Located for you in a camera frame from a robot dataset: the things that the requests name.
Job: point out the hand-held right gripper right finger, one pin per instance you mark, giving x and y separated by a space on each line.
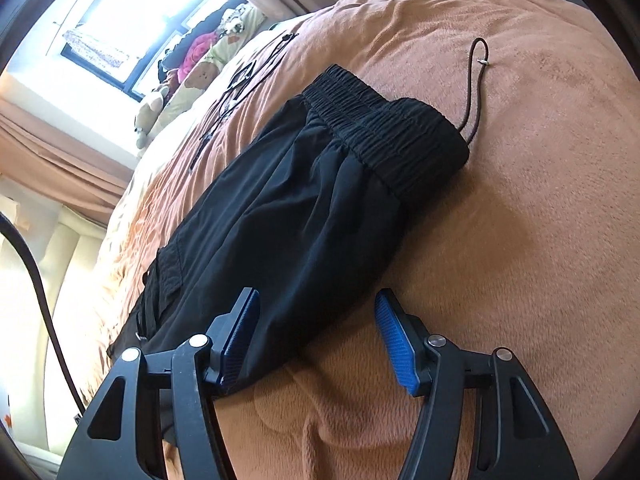
395 345

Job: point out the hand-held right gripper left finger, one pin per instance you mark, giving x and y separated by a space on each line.
240 345

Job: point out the black pants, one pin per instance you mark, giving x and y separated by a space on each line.
300 210

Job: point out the cream padded headboard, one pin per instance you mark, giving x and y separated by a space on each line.
70 270

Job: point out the orange blanket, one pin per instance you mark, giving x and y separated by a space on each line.
525 210

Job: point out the beige plush toy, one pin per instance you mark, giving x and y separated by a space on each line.
150 110

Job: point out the beige curtain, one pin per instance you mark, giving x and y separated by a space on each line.
55 155

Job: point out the pink plush toy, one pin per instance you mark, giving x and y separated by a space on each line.
197 52

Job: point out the hanging floral cloth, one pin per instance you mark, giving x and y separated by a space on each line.
95 47

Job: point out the black framed window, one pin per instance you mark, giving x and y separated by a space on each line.
150 5

